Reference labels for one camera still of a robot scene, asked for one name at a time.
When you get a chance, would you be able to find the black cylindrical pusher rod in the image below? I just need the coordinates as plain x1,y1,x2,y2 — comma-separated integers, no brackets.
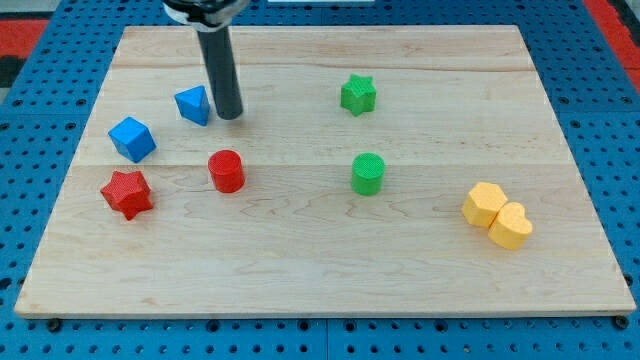
198,27,244,120

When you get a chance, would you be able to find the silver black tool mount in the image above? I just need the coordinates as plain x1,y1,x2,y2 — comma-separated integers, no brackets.
162,0,249,32

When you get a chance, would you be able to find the green star block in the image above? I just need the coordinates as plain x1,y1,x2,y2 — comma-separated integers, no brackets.
340,74,377,117

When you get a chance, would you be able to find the red star block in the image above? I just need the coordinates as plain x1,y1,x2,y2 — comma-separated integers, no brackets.
100,171,153,221

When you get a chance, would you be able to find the blue triangle block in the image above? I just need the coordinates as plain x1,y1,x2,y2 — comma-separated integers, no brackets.
174,85,210,126

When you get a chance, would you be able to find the red cylinder block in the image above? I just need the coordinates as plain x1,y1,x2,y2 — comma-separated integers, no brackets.
208,149,245,193

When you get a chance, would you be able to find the blue cube block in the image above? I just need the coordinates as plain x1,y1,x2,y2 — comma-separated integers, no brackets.
108,117,156,163

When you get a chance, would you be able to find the green cylinder block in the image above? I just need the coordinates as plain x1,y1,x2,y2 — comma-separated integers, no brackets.
351,152,386,196

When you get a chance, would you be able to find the light wooden board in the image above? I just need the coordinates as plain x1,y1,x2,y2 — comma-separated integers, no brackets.
15,25,636,319

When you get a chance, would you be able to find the yellow hexagon block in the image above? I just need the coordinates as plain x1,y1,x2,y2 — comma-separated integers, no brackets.
461,182,508,228

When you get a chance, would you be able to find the yellow heart block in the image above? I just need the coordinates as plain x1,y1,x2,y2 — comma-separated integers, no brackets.
488,202,533,250

